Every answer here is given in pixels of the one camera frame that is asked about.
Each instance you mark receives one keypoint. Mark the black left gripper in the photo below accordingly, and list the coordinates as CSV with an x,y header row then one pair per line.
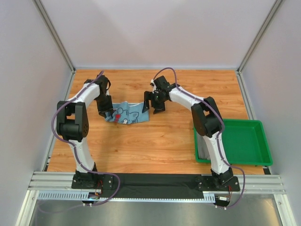
x,y
105,110

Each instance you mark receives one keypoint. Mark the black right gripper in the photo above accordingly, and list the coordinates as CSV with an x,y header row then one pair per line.
x,y
153,99

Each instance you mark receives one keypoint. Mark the blue patterned towel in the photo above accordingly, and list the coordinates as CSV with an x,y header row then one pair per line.
x,y
127,113

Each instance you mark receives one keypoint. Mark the grey terry towel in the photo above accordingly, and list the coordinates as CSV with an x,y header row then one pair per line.
x,y
203,152

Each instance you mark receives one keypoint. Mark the green plastic tray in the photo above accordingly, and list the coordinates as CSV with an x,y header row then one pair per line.
x,y
245,143

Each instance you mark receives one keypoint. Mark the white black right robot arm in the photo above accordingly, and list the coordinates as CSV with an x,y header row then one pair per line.
x,y
207,121

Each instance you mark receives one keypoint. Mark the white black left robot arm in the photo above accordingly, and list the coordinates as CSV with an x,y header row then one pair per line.
x,y
70,125

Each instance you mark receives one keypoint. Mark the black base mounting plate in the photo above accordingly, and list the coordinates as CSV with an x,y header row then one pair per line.
x,y
152,186

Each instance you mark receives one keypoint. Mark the aluminium frame post right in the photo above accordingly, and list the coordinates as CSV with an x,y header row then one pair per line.
x,y
262,30

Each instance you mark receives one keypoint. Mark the aluminium frame post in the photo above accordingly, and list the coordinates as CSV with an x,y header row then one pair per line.
x,y
262,30
53,32

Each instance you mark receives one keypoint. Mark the aluminium front rail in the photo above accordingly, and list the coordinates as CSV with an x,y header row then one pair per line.
x,y
57,186

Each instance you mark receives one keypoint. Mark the aluminium frame post left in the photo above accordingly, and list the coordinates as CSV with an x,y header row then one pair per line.
x,y
53,32

